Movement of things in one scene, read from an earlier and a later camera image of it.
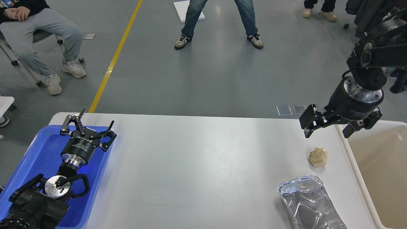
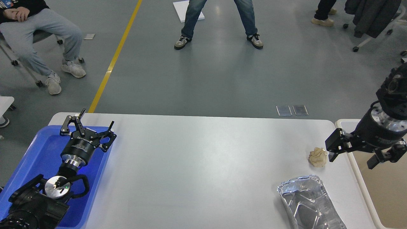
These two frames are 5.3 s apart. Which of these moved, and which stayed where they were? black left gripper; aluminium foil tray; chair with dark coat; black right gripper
Moved: black right gripper
Stayed: chair with dark coat; black left gripper; aluminium foil tray
